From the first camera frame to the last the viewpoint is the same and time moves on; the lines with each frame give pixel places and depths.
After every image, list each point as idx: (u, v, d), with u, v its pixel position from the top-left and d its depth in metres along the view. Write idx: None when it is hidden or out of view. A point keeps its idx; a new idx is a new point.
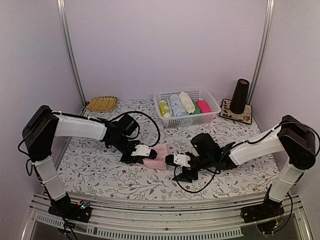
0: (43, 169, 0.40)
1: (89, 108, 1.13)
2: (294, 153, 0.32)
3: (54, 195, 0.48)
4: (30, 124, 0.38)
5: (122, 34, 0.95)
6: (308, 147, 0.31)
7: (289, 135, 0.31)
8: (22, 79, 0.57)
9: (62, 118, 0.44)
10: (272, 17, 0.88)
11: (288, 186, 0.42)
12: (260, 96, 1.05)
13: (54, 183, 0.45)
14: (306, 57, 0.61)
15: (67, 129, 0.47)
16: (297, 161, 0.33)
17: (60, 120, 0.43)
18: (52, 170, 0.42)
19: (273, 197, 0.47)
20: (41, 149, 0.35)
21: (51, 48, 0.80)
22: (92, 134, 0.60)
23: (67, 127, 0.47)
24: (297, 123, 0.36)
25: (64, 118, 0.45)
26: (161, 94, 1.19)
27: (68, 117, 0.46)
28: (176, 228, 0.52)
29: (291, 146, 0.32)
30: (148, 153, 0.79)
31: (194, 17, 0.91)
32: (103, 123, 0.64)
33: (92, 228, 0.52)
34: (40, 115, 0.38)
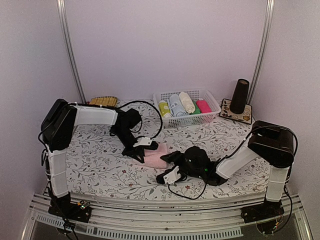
0: (56, 161, 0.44)
1: None
2: (272, 156, 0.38)
3: (57, 192, 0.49)
4: (48, 118, 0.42)
5: (122, 34, 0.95)
6: (280, 146, 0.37)
7: (256, 141, 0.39)
8: (22, 79, 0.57)
9: (78, 107, 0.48)
10: (272, 17, 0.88)
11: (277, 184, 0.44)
12: (260, 96, 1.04)
13: (61, 177, 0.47)
14: (306, 57, 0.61)
15: (85, 117, 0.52)
16: (275, 161, 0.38)
17: (78, 109, 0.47)
18: (61, 164, 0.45)
19: (271, 198, 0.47)
20: (64, 138, 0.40)
21: (50, 47, 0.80)
22: (105, 120, 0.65)
23: (84, 115, 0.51)
24: (267, 126, 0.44)
25: (81, 107, 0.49)
26: (161, 94, 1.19)
27: (83, 106, 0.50)
28: (176, 228, 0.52)
29: (263, 150, 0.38)
30: (150, 142, 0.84)
31: (194, 17, 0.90)
32: (114, 109, 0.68)
33: (92, 228, 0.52)
34: (57, 109, 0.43)
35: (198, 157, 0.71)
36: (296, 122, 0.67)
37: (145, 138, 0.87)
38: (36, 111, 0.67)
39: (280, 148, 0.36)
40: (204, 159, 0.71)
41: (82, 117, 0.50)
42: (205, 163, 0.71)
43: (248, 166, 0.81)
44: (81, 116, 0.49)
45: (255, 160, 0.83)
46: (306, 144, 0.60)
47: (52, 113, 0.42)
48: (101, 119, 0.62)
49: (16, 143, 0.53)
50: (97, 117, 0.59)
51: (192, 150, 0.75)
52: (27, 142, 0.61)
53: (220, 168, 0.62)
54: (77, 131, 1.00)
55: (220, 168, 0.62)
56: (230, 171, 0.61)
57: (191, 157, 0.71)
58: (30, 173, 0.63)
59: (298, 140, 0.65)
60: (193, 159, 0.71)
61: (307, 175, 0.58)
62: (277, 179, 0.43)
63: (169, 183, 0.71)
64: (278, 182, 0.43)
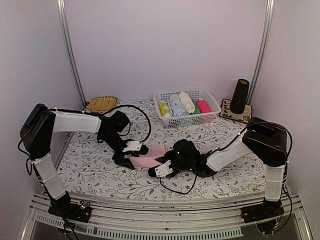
0: (41, 169, 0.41)
1: (89, 108, 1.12)
2: (266, 154, 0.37)
3: (53, 194, 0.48)
4: (27, 124, 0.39)
5: (122, 34, 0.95)
6: (274, 145, 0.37)
7: (249, 137, 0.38)
8: (22, 79, 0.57)
9: (58, 113, 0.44)
10: (272, 17, 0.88)
11: (273, 183, 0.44)
12: (260, 96, 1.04)
13: (54, 180, 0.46)
14: (306, 57, 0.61)
15: (64, 125, 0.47)
16: (267, 159, 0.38)
17: (57, 116, 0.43)
18: (51, 168, 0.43)
19: (270, 197, 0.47)
20: (42, 146, 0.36)
21: (51, 47, 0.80)
22: (88, 127, 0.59)
23: (65, 121, 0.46)
24: (260, 123, 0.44)
25: (61, 113, 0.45)
26: (161, 94, 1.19)
27: (63, 112, 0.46)
28: (176, 228, 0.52)
29: (256, 146, 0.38)
30: (139, 148, 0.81)
31: (194, 17, 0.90)
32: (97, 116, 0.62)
33: (92, 228, 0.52)
34: (36, 114, 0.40)
35: (186, 149, 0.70)
36: (296, 122, 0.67)
37: (134, 142, 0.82)
38: None
39: (274, 146, 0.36)
40: (190, 149, 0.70)
41: (62, 124, 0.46)
42: (194, 154, 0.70)
43: (248, 166, 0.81)
44: (59, 123, 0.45)
45: (255, 160, 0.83)
46: (307, 144, 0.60)
47: (32, 118, 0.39)
48: (84, 125, 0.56)
49: (16, 143, 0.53)
50: (78, 125, 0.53)
51: (183, 143, 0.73)
52: None
53: (211, 159, 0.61)
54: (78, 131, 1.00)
55: (211, 159, 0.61)
56: (220, 163, 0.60)
57: (179, 149, 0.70)
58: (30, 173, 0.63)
59: (298, 140, 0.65)
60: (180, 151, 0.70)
61: (307, 175, 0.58)
62: (273, 178, 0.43)
63: (160, 175, 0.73)
64: (276, 181, 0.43)
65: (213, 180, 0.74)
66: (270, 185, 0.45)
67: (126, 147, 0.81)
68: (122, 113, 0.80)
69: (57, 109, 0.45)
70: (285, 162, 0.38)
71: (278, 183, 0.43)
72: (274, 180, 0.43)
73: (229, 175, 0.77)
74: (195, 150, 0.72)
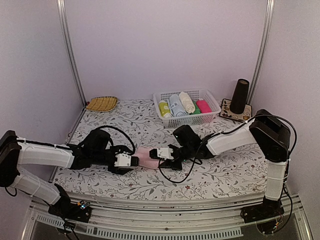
0: (21, 187, 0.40)
1: (89, 108, 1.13)
2: (267, 147, 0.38)
3: (51, 201, 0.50)
4: None
5: (122, 33, 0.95)
6: (278, 140, 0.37)
7: (257, 126, 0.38)
8: (22, 79, 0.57)
9: (25, 146, 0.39)
10: (272, 17, 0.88)
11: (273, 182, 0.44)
12: (260, 96, 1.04)
13: (42, 191, 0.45)
14: (306, 56, 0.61)
15: (31, 159, 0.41)
16: (268, 153, 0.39)
17: (23, 148, 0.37)
18: (33, 183, 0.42)
19: (269, 196, 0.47)
20: (5, 177, 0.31)
21: (51, 47, 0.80)
22: (57, 162, 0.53)
23: (33, 154, 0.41)
24: (268, 116, 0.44)
25: (28, 146, 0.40)
26: (161, 94, 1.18)
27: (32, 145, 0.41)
28: (176, 227, 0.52)
29: (261, 137, 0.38)
30: (129, 164, 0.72)
31: (194, 17, 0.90)
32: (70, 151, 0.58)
33: (92, 228, 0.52)
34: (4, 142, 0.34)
35: (183, 132, 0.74)
36: (296, 122, 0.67)
37: (123, 155, 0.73)
38: (36, 111, 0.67)
39: (278, 141, 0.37)
40: (189, 134, 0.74)
41: (29, 157, 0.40)
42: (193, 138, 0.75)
43: (248, 166, 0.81)
44: (26, 158, 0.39)
45: (255, 160, 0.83)
46: (307, 144, 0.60)
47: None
48: (53, 160, 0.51)
49: None
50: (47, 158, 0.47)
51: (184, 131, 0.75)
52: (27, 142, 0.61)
53: (212, 142, 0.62)
54: (77, 131, 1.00)
55: (211, 142, 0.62)
56: (221, 147, 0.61)
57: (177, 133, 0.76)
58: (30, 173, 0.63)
59: (298, 140, 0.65)
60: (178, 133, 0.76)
61: (307, 175, 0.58)
62: (275, 175, 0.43)
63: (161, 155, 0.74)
64: (276, 179, 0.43)
65: (213, 180, 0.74)
66: (269, 183, 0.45)
67: (116, 162, 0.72)
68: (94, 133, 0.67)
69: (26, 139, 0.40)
70: (285, 159, 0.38)
71: (278, 182, 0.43)
72: (273, 178, 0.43)
73: (229, 175, 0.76)
74: (193, 134, 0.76)
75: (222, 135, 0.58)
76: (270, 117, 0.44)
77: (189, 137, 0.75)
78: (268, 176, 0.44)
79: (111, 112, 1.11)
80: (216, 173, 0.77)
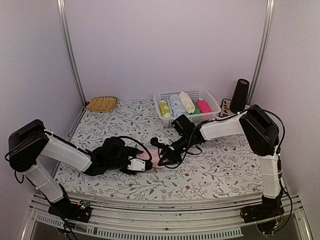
0: (31, 177, 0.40)
1: (89, 108, 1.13)
2: (254, 139, 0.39)
3: (52, 198, 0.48)
4: (21, 134, 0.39)
5: (122, 34, 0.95)
6: (265, 135, 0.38)
7: (246, 118, 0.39)
8: (22, 80, 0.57)
9: (52, 139, 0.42)
10: (272, 17, 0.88)
11: (269, 179, 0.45)
12: (260, 96, 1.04)
13: (49, 187, 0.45)
14: (306, 56, 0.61)
15: (53, 153, 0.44)
16: (253, 144, 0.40)
17: (50, 141, 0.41)
18: (44, 176, 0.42)
19: (268, 194, 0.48)
20: (23, 162, 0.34)
21: (51, 47, 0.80)
22: (74, 164, 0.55)
23: (56, 149, 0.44)
24: (258, 111, 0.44)
25: (55, 140, 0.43)
26: (161, 94, 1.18)
27: (58, 140, 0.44)
28: (176, 228, 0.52)
29: (249, 129, 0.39)
30: (143, 168, 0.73)
31: (194, 17, 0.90)
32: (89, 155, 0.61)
33: (92, 228, 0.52)
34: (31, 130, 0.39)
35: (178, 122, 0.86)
36: (296, 122, 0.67)
37: (138, 160, 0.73)
38: (36, 111, 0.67)
39: (263, 134, 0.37)
40: (183, 123, 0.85)
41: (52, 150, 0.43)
42: (188, 125, 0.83)
43: (248, 166, 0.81)
44: (48, 150, 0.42)
45: (255, 161, 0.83)
46: (307, 144, 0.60)
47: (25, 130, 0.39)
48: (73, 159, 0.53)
49: None
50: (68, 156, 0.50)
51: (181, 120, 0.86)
52: None
53: (205, 127, 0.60)
54: (78, 131, 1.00)
55: (204, 127, 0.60)
56: (213, 133, 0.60)
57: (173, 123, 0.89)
58: None
59: (299, 140, 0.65)
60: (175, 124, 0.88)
61: (307, 175, 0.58)
62: (267, 172, 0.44)
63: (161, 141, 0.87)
64: (269, 176, 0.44)
65: (213, 180, 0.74)
66: (266, 180, 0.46)
67: (130, 166, 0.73)
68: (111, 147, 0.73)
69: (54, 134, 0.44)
70: (270, 153, 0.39)
71: (274, 179, 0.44)
72: (268, 174, 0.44)
73: (229, 175, 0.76)
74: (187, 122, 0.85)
75: (215, 122, 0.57)
76: (260, 111, 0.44)
77: (185, 125, 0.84)
78: (263, 173, 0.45)
79: (111, 112, 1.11)
80: (216, 173, 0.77)
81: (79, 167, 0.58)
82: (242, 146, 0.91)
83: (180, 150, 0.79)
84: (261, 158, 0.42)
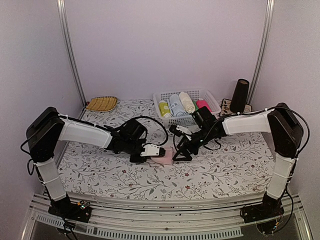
0: (42, 170, 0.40)
1: (89, 108, 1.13)
2: (280, 138, 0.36)
3: (54, 196, 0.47)
4: (35, 125, 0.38)
5: (122, 34, 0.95)
6: (294, 135, 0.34)
7: (275, 116, 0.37)
8: (22, 79, 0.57)
9: (68, 122, 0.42)
10: (272, 16, 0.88)
11: (279, 181, 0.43)
12: (260, 96, 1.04)
13: (56, 183, 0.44)
14: (306, 56, 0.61)
15: (73, 135, 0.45)
16: (279, 144, 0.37)
17: (66, 124, 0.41)
18: (54, 171, 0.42)
19: (271, 194, 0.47)
20: (43, 152, 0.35)
21: (50, 47, 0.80)
22: (95, 141, 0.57)
23: (73, 131, 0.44)
24: (288, 111, 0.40)
25: (71, 123, 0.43)
26: (161, 94, 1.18)
27: (73, 122, 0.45)
28: (176, 228, 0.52)
29: (278, 126, 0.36)
30: (157, 153, 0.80)
31: (195, 16, 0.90)
32: (108, 131, 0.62)
33: (92, 228, 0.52)
34: (45, 117, 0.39)
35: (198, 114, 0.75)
36: None
37: (152, 146, 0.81)
38: (36, 112, 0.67)
39: (292, 134, 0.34)
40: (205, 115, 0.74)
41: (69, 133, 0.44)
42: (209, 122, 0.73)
43: (248, 166, 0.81)
44: (68, 132, 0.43)
45: (255, 160, 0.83)
46: (307, 144, 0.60)
47: (40, 120, 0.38)
48: (93, 139, 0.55)
49: (16, 144, 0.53)
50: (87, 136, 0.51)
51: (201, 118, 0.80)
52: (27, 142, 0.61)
53: (229, 122, 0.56)
54: None
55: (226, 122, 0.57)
56: (233, 130, 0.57)
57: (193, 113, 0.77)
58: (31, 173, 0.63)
59: None
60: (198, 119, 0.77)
61: (307, 175, 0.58)
62: (279, 172, 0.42)
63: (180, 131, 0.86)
64: (279, 176, 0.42)
65: (213, 180, 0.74)
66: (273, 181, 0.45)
67: (144, 152, 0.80)
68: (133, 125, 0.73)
69: (68, 117, 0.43)
70: (293, 156, 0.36)
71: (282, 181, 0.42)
72: (278, 174, 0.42)
73: (230, 175, 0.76)
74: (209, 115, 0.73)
75: (238, 117, 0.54)
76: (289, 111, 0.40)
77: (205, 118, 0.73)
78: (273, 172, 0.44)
79: (111, 112, 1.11)
80: (216, 173, 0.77)
81: (101, 143, 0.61)
82: (242, 146, 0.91)
83: (198, 143, 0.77)
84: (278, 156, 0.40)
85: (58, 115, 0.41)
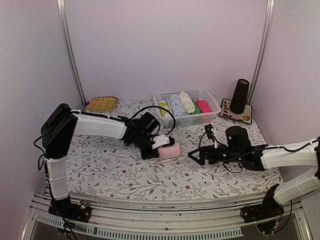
0: (52, 168, 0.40)
1: (89, 108, 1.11)
2: None
3: (56, 195, 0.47)
4: (49, 123, 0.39)
5: (122, 34, 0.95)
6: None
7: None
8: (22, 80, 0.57)
9: (81, 117, 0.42)
10: (272, 17, 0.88)
11: (291, 190, 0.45)
12: (260, 96, 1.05)
13: (60, 182, 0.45)
14: (306, 56, 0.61)
15: (86, 129, 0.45)
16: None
17: (79, 120, 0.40)
18: (60, 170, 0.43)
19: (277, 197, 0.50)
20: (60, 148, 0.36)
21: (50, 47, 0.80)
22: (110, 133, 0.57)
23: (87, 125, 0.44)
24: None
25: (84, 117, 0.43)
26: (161, 94, 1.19)
27: (87, 116, 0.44)
28: (176, 228, 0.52)
29: None
30: (168, 140, 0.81)
31: (195, 16, 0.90)
32: (122, 122, 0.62)
33: (92, 228, 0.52)
34: (58, 114, 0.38)
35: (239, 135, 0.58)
36: (297, 122, 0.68)
37: (161, 137, 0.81)
38: (36, 112, 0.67)
39: None
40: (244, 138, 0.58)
41: (84, 128, 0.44)
42: (246, 145, 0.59)
43: None
44: (82, 127, 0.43)
45: None
46: None
47: (53, 117, 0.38)
48: (106, 131, 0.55)
49: (16, 144, 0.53)
50: (101, 128, 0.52)
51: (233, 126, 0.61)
52: (27, 142, 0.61)
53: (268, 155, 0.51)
54: None
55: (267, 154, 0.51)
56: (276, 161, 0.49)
57: (231, 134, 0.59)
58: (31, 173, 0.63)
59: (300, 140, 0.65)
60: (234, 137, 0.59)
61: None
62: (297, 185, 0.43)
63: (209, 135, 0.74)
64: (294, 187, 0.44)
65: (213, 180, 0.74)
66: (289, 189, 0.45)
67: (155, 144, 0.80)
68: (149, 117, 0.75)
69: (80, 111, 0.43)
70: None
71: (298, 193, 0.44)
72: (295, 186, 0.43)
73: (230, 175, 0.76)
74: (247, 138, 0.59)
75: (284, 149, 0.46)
76: None
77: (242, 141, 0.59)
78: (296, 185, 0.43)
79: (111, 112, 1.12)
80: (216, 173, 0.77)
81: (115, 134, 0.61)
82: None
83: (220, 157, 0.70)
84: (314, 180, 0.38)
85: (71, 111, 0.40)
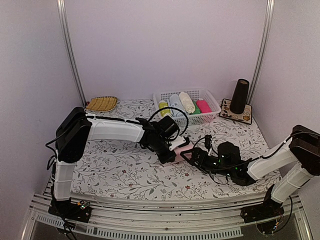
0: (61, 171, 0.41)
1: (89, 108, 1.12)
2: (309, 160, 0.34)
3: (57, 195, 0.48)
4: (64, 126, 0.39)
5: (122, 34, 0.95)
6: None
7: (298, 145, 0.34)
8: (22, 80, 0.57)
9: (96, 122, 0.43)
10: (272, 17, 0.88)
11: (286, 186, 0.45)
12: (260, 96, 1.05)
13: (65, 184, 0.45)
14: (306, 57, 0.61)
15: (102, 133, 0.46)
16: (312, 168, 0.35)
17: (93, 125, 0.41)
18: (68, 173, 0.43)
19: (275, 197, 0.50)
20: (73, 153, 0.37)
21: (50, 48, 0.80)
22: (127, 136, 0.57)
23: (102, 129, 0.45)
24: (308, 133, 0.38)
25: (99, 122, 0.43)
26: (161, 94, 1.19)
27: (102, 120, 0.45)
28: (176, 228, 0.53)
29: (305, 155, 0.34)
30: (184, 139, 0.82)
31: (195, 16, 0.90)
32: (140, 125, 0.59)
33: (92, 228, 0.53)
34: (72, 118, 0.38)
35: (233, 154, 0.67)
36: (296, 122, 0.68)
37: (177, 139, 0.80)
38: (36, 112, 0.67)
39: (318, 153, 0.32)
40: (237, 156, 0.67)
41: (97, 132, 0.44)
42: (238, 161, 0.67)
43: None
44: (97, 131, 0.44)
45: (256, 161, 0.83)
46: None
47: (67, 121, 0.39)
48: (122, 135, 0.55)
49: (15, 144, 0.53)
50: (117, 132, 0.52)
51: (227, 145, 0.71)
52: (27, 143, 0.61)
53: (253, 167, 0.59)
54: None
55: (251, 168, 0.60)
56: (262, 172, 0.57)
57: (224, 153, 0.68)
58: (31, 174, 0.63)
59: None
60: (226, 156, 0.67)
61: None
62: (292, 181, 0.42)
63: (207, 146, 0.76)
64: (291, 185, 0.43)
65: (213, 180, 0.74)
66: (284, 185, 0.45)
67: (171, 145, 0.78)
68: (169, 121, 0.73)
69: (96, 116, 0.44)
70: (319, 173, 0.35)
71: (293, 187, 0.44)
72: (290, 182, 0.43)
73: None
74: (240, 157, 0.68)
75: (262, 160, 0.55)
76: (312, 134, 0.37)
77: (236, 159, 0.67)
78: (288, 181, 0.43)
79: (111, 112, 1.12)
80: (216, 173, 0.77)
81: (132, 137, 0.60)
82: (242, 147, 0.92)
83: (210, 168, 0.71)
84: (302, 172, 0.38)
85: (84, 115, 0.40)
